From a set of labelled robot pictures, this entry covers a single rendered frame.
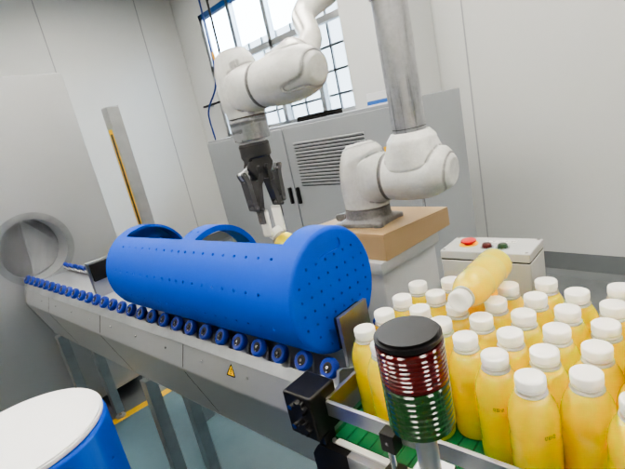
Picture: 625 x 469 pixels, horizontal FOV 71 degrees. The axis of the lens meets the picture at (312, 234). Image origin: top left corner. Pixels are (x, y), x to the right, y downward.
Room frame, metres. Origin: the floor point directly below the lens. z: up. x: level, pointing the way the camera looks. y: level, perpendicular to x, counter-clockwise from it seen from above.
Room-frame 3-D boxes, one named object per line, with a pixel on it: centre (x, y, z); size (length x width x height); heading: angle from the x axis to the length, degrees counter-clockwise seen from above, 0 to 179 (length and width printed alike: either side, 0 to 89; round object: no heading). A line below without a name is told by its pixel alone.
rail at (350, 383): (0.84, -0.10, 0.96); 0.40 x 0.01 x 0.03; 136
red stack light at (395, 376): (0.37, -0.07, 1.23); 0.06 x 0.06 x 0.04
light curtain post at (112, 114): (2.17, 0.79, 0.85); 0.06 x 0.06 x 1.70; 46
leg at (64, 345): (2.26, 1.46, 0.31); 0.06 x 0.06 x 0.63; 46
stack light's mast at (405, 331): (0.37, -0.07, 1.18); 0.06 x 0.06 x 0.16
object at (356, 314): (0.89, -0.04, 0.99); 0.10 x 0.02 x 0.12; 136
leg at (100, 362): (2.36, 1.36, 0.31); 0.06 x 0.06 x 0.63; 46
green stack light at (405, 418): (0.37, -0.07, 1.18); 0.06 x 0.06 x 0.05
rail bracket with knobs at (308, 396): (0.72, 0.06, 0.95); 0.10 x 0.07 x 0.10; 136
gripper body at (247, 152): (1.10, 0.09, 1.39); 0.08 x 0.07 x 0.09; 135
